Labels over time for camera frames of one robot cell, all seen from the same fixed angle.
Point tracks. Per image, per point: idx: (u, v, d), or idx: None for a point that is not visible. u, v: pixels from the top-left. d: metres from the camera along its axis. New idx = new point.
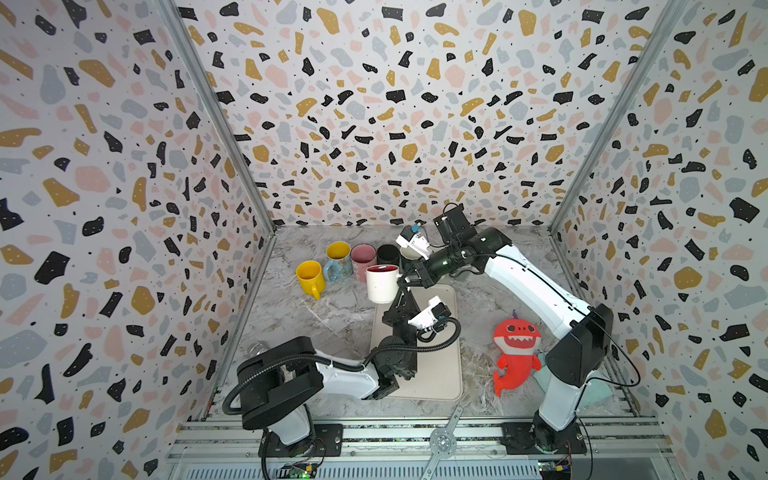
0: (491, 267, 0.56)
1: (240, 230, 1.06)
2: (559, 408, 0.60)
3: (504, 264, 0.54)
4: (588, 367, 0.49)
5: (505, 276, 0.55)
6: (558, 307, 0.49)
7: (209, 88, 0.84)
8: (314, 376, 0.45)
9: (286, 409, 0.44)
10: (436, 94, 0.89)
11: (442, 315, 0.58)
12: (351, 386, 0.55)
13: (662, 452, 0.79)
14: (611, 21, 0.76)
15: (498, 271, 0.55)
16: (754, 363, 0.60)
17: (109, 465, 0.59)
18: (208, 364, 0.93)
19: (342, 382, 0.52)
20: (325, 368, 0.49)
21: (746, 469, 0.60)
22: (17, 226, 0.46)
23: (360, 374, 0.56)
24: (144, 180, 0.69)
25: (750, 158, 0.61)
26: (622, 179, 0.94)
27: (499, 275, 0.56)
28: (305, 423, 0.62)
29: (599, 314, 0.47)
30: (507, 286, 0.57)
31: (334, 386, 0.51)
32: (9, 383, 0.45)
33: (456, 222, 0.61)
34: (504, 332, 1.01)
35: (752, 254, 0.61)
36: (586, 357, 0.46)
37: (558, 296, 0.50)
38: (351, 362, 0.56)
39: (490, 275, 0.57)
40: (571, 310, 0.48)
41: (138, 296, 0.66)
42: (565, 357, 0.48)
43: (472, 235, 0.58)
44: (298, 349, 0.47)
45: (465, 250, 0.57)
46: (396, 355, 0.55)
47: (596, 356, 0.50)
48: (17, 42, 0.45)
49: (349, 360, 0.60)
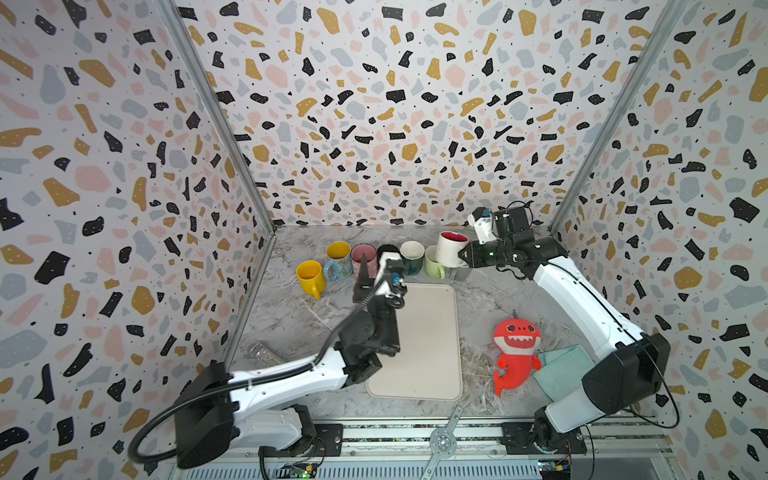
0: (541, 274, 0.54)
1: (240, 230, 1.06)
2: (569, 410, 0.59)
3: (556, 275, 0.52)
4: (627, 395, 0.43)
5: (554, 285, 0.53)
6: (604, 328, 0.46)
7: (209, 88, 0.84)
8: (223, 410, 0.40)
9: (219, 440, 0.41)
10: (436, 94, 0.89)
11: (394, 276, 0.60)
12: (306, 390, 0.50)
13: (662, 452, 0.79)
14: (611, 21, 0.76)
15: (547, 280, 0.54)
16: (754, 363, 0.60)
17: (109, 465, 0.59)
18: (208, 364, 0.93)
19: (283, 393, 0.46)
20: (243, 390, 0.43)
21: (747, 469, 0.60)
22: (17, 226, 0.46)
23: (309, 374, 0.49)
24: (144, 180, 0.69)
25: (750, 158, 0.61)
26: (622, 179, 0.94)
27: (548, 285, 0.54)
28: (292, 425, 0.61)
29: (653, 344, 0.43)
30: (553, 297, 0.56)
31: (288, 400, 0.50)
32: (9, 383, 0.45)
33: (515, 223, 0.60)
34: (504, 332, 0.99)
35: (752, 255, 0.61)
36: (628, 383, 0.42)
37: (605, 317, 0.47)
38: (288, 370, 0.48)
39: (540, 283, 0.56)
40: (620, 331, 0.45)
41: (138, 296, 0.66)
42: (604, 380, 0.45)
43: (528, 240, 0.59)
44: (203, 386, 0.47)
45: (517, 254, 0.57)
46: (369, 320, 0.49)
47: (642, 387, 0.46)
48: (17, 42, 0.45)
49: (293, 363, 0.49)
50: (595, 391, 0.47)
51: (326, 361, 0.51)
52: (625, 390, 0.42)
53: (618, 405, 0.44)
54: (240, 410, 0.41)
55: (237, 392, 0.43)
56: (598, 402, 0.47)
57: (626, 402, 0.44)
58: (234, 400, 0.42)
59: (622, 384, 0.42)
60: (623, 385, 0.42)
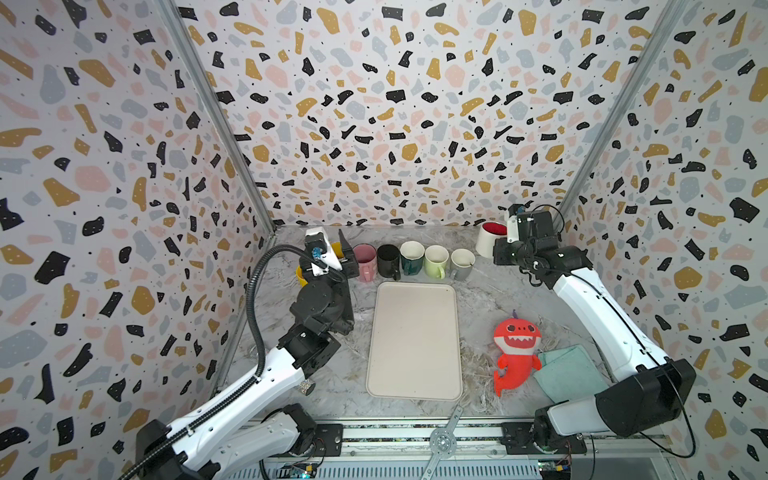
0: (562, 285, 0.52)
1: (240, 230, 1.06)
2: (573, 416, 0.58)
3: (578, 287, 0.50)
4: (644, 418, 0.42)
5: (574, 297, 0.51)
6: (625, 349, 0.44)
7: (209, 88, 0.84)
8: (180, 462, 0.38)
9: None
10: (436, 94, 0.89)
11: (315, 251, 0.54)
12: (260, 403, 0.46)
13: (662, 452, 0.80)
14: (611, 21, 0.76)
15: (567, 291, 0.52)
16: (754, 363, 0.60)
17: (109, 465, 0.59)
18: (208, 364, 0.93)
19: (234, 418, 0.43)
20: (187, 437, 0.40)
21: (746, 469, 0.60)
22: (17, 226, 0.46)
23: (255, 388, 0.45)
24: (144, 180, 0.69)
25: (750, 158, 0.61)
26: (622, 179, 0.94)
27: (567, 296, 0.52)
28: (286, 428, 0.61)
29: (677, 369, 0.41)
30: (572, 308, 0.52)
31: (246, 422, 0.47)
32: (9, 383, 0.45)
33: (539, 228, 0.57)
34: (504, 332, 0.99)
35: (752, 255, 0.61)
36: (647, 408, 0.40)
37: (627, 336, 0.45)
38: (228, 395, 0.43)
39: (559, 294, 0.54)
40: (642, 354, 0.43)
41: (138, 296, 0.66)
42: (619, 402, 0.43)
43: (550, 248, 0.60)
44: (144, 447, 0.38)
45: (538, 260, 0.55)
46: (326, 290, 0.47)
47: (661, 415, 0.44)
48: (17, 42, 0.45)
49: (233, 384, 0.45)
50: (609, 410, 0.46)
51: (272, 363, 0.47)
52: (640, 414, 0.41)
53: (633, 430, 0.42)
54: (191, 458, 0.38)
55: (180, 443, 0.39)
56: (613, 423, 0.45)
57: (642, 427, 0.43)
58: (179, 452, 0.38)
59: (638, 408, 0.40)
60: (639, 411, 0.40)
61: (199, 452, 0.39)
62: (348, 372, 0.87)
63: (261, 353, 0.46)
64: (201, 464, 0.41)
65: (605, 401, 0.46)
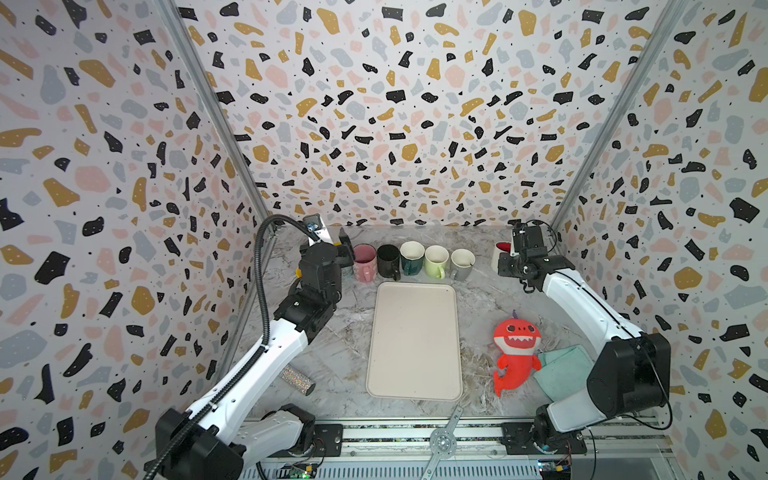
0: (547, 282, 0.59)
1: (240, 230, 1.06)
2: (572, 412, 0.58)
3: (560, 281, 0.57)
4: (627, 391, 0.44)
5: (558, 290, 0.57)
6: (601, 325, 0.48)
7: (209, 88, 0.84)
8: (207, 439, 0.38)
9: (228, 468, 0.41)
10: (436, 94, 0.89)
11: (311, 226, 0.69)
12: (274, 371, 0.47)
13: (662, 452, 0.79)
14: (611, 21, 0.76)
15: (552, 287, 0.58)
16: (754, 363, 0.60)
17: (109, 465, 0.59)
18: (208, 364, 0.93)
19: (253, 389, 0.44)
20: (211, 413, 0.40)
21: (746, 469, 0.60)
22: (17, 226, 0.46)
23: (265, 357, 0.46)
24: (144, 180, 0.69)
25: (750, 158, 0.61)
26: (622, 179, 0.94)
27: (553, 292, 0.58)
28: (291, 420, 0.62)
29: (653, 342, 0.45)
30: (559, 304, 0.58)
31: (261, 393, 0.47)
32: (9, 383, 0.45)
33: (530, 239, 0.66)
34: (504, 332, 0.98)
35: (752, 255, 0.61)
36: (625, 380, 0.44)
37: (604, 315, 0.49)
38: (241, 368, 0.44)
39: (547, 292, 0.60)
40: (618, 327, 0.47)
41: (138, 296, 0.66)
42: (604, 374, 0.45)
43: (540, 255, 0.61)
44: (167, 435, 0.37)
45: (526, 266, 0.63)
46: (332, 248, 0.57)
47: (647, 392, 0.45)
48: (17, 42, 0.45)
49: (241, 361, 0.45)
50: (599, 391, 0.47)
51: (275, 334, 0.48)
52: (624, 384, 0.44)
53: (620, 409, 0.44)
54: (222, 430, 0.39)
55: (207, 418, 0.39)
56: (600, 399, 0.47)
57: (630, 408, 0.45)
58: (208, 426, 0.38)
59: (617, 379, 0.43)
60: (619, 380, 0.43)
61: (228, 423, 0.40)
62: (348, 372, 0.87)
63: (265, 321, 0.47)
64: (231, 435, 0.41)
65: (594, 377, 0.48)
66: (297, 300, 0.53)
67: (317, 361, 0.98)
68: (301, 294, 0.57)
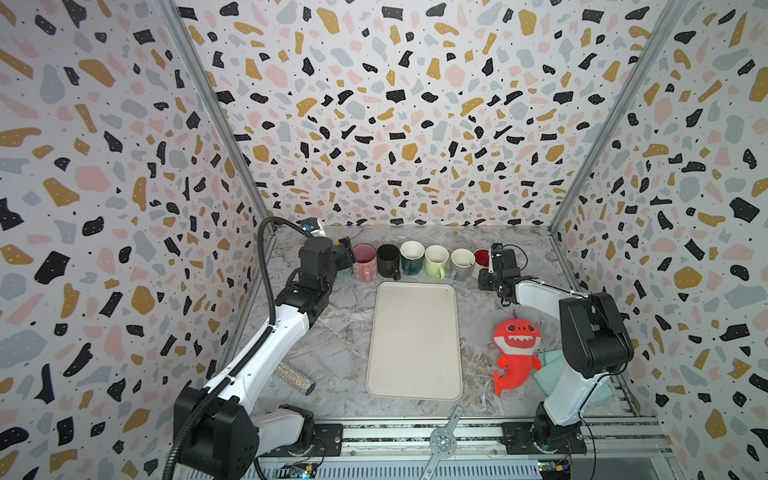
0: (516, 288, 0.71)
1: (239, 230, 1.05)
2: (563, 397, 0.60)
3: (523, 282, 0.69)
4: (590, 345, 0.50)
5: (524, 292, 0.69)
6: (559, 294, 0.58)
7: (209, 88, 0.84)
8: (230, 407, 0.39)
9: (246, 441, 0.42)
10: (436, 94, 0.89)
11: (307, 227, 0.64)
12: (282, 348, 0.50)
13: (662, 452, 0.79)
14: (611, 21, 0.76)
15: (518, 289, 0.70)
16: (754, 363, 0.60)
17: (109, 465, 0.59)
18: (208, 364, 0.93)
19: (264, 365, 0.46)
20: (229, 385, 0.42)
21: (746, 469, 0.60)
22: (17, 226, 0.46)
23: (273, 337, 0.48)
24: (144, 180, 0.69)
25: (750, 158, 0.61)
26: (622, 179, 0.94)
27: (521, 295, 0.70)
28: (291, 414, 0.63)
29: (598, 297, 0.53)
30: (529, 302, 0.68)
31: (273, 369, 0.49)
32: (9, 383, 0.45)
33: (504, 259, 0.78)
34: (504, 332, 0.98)
35: (752, 254, 0.61)
36: (588, 335, 0.50)
37: (560, 290, 0.60)
38: (252, 345, 0.47)
39: (518, 298, 0.71)
40: (571, 294, 0.57)
41: (138, 296, 0.66)
42: (567, 336, 0.53)
43: (515, 275, 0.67)
44: (187, 410, 0.38)
45: (501, 286, 0.75)
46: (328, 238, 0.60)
47: (611, 347, 0.50)
48: (17, 42, 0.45)
49: (247, 343, 0.47)
50: (570, 357, 0.53)
51: (281, 317, 0.51)
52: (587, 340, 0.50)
53: (592, 365, 0.49)
54: (243, 400, 0.41)
55: (227, 390, 0.41)
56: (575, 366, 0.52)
57: (600, 365, 0.50)
58: (230, 397, 0.40)
59: (580, 335, 0.50)
60: (578, 333, 0.50)
61: (247, 394, 0.42)
62: (348, 371, 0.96)
63: (270, 303, 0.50)
64: (250, 407, 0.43)
65: (565, 347, 0.54)
66: (296, 289, 0.57)
67: (317, 361, 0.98)
68: (300, 283, 0.60)
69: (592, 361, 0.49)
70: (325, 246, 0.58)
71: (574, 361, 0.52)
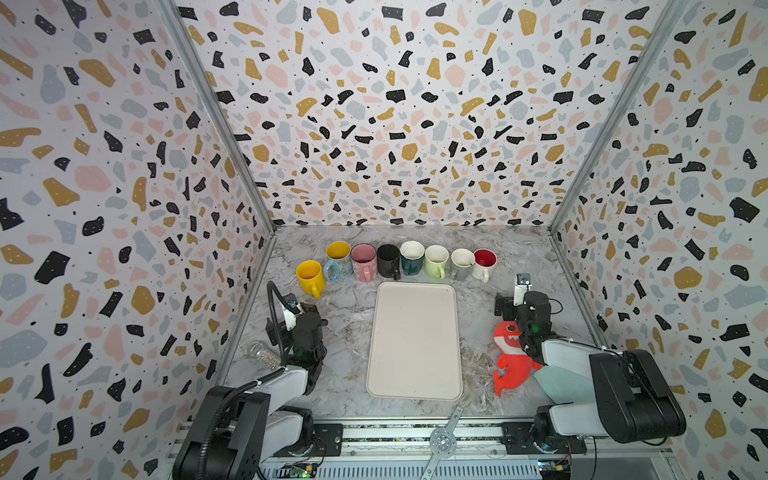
0: (545, 350, 0.66)
1: (240, 230, 1.06)
2: (576, 418, 0.57)
3: (551, 343, 0.64)
4: (630, 408, 0.44)
5: (550, 350, 0.64)
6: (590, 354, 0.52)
7: (209, 88, 0.84)
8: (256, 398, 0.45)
9: (255, 445, 0.43)
10: (436, 94, 0.89)
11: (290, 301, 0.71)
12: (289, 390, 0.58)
13: (662, 452, 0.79)
14: (611, 21, 0.76)
15: (546, 349, 0.65)
16: (754, 363, 0.60)
17: (109, 465, 0.59)
18: (209, 364, 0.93)
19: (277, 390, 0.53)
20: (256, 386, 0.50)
21: (746, 469, 0.60)
22: (17, 226, 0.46)
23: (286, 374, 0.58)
24: (144, 180, 0.69)
25: (750, 158, 0.61)
26: (622, 179, 0.94)
27: (549, 354, 0.65)
28: (290, 414, 0.63)
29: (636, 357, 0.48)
30: (559, 363, 0.62)
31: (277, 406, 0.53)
32: (9, 383, 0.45)
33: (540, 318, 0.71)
34: (504, 332, 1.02)
35: (752, 254, 0.61)
36: (626, 397, 0.45)
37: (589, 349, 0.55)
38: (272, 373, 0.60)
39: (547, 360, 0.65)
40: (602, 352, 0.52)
41: (138, 296, 0.66)
42: (604, 396, 0.46)
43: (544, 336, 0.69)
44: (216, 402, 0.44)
45: (528, 346, 0.70)
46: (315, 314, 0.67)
47: (651, 412, 0.44)
48: (17, 41, 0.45)
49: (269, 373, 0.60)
50: (609, 420, 0.46)
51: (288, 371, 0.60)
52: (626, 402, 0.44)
53: (633, 433, 0.43)
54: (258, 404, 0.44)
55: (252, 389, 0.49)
56: (614, 430, 0.45)
57: (643, 433, 0.43)
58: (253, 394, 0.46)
59: (617, 394, 0.45)
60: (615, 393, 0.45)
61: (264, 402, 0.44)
62: (348, 372, 0.87)
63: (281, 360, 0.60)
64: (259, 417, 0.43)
65: (602, 409, 0.47)
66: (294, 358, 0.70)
67: None
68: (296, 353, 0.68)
69: (634, 428, 0.43)
70: (313, 326, 0.67)
71: (613, 426, 0.45)
